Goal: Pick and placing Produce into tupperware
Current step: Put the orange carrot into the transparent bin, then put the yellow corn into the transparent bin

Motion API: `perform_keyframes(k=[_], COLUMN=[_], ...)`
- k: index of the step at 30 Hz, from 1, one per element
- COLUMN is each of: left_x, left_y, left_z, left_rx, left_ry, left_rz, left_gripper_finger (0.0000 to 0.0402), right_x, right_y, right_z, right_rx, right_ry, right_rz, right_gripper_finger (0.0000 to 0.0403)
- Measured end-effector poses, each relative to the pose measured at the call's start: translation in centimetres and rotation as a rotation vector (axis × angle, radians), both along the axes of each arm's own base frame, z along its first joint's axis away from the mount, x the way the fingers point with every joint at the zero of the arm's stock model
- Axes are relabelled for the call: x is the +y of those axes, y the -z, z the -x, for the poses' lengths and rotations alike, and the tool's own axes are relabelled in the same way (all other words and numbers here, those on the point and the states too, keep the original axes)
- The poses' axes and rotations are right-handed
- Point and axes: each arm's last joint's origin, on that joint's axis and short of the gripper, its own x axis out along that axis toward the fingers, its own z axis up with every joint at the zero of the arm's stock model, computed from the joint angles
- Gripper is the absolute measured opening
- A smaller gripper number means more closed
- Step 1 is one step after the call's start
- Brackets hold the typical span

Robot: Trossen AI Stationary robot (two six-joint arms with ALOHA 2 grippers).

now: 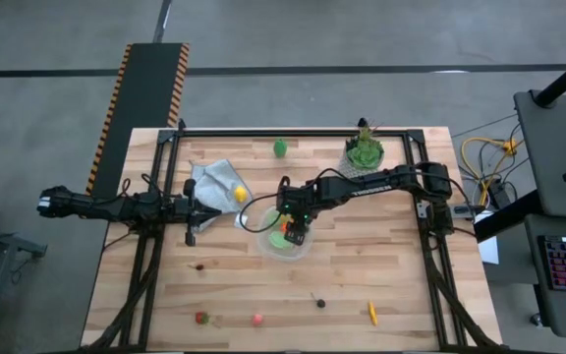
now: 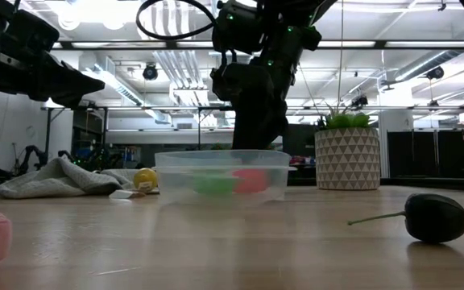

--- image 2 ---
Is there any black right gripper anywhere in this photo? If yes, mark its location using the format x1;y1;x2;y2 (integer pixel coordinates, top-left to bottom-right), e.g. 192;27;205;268
209;62;289;151

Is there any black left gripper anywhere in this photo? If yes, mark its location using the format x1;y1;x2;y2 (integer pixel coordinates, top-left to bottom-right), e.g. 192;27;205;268
0;0;106;110

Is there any orange carrot toy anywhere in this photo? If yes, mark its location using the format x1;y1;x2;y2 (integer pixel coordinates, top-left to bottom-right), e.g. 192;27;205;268
231;168;270;195

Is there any green round slice toy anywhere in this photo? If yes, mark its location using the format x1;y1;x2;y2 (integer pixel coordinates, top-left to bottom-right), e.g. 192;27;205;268
193;171;239;197

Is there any yellow lemon toy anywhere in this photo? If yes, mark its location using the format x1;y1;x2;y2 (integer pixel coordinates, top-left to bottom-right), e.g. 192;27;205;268
133;168;160;193

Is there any dark cherry toy with stem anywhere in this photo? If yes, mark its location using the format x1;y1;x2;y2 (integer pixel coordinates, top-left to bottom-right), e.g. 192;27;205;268
347;193;464;245

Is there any clear plastic tupperware container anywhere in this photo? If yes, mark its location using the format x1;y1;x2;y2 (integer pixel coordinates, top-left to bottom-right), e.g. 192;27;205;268
152;149;298;207

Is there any black shelf unit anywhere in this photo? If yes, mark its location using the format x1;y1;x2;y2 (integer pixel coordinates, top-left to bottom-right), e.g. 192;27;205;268
70;106;110;171

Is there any black ceiling spotlight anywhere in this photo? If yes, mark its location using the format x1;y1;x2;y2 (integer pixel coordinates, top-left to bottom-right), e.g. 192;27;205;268
142;63;160;82
425;65;445;81

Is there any grey cloth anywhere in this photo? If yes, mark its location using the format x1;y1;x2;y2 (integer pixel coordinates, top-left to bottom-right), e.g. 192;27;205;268
0;156;136;200

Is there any succulent in patterned pot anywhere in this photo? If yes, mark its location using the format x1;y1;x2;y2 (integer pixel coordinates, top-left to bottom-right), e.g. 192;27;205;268
314;105;381;192

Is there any small white block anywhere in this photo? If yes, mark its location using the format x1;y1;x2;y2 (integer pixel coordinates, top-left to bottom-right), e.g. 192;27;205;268
109;189;147;201

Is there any black cabinet row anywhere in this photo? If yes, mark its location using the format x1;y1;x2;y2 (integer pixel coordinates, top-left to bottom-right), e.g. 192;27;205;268
387;129;464;180

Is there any thin hanging cable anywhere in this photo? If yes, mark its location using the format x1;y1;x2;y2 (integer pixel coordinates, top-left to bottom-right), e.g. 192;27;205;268
336;0;346;110

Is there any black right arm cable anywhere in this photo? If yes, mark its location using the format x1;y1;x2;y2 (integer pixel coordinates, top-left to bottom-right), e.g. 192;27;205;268
135;0;218;42

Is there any black aluminium rig frame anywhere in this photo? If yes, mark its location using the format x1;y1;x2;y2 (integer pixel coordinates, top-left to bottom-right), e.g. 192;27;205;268
50;39;464;52

